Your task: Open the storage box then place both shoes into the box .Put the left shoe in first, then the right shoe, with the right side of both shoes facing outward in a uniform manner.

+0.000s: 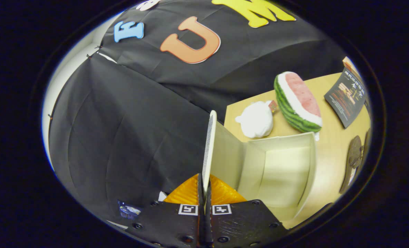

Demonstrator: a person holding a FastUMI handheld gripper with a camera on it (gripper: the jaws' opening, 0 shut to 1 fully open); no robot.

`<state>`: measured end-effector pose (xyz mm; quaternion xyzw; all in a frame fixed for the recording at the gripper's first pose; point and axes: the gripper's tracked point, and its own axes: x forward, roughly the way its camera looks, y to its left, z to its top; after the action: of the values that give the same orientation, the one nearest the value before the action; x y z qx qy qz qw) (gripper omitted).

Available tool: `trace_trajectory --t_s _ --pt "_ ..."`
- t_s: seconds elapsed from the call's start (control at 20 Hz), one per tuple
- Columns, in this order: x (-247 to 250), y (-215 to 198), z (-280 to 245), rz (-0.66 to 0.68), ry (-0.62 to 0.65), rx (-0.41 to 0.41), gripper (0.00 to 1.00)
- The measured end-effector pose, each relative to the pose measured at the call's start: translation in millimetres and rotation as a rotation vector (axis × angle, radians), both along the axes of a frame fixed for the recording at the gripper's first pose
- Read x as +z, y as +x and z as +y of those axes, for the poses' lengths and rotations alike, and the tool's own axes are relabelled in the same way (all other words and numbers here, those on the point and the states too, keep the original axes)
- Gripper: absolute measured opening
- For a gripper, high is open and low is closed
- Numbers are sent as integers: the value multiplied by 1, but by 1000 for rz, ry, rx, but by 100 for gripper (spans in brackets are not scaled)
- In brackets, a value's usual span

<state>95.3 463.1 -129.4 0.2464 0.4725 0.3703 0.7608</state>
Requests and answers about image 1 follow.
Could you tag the black paperback book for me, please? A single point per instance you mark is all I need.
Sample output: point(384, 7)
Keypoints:
point(345, 98)

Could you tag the beige book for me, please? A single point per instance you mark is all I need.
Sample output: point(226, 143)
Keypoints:
point(349, 65)

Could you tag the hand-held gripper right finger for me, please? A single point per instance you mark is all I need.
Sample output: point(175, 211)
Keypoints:
point(239, 224)

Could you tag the white plush toy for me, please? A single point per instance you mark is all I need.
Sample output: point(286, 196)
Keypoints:
point(256, 120)

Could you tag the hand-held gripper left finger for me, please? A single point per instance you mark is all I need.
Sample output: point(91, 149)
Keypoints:
point(177, 224)

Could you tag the brown fuzzy shoe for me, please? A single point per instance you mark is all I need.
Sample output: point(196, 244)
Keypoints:
point(354, 155)
point(366, 144)

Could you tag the grey and cream storage box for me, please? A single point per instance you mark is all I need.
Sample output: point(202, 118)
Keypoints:
point(276, 165)

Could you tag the watermelon slice plush toy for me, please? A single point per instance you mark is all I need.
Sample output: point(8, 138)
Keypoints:
point(294, 103)

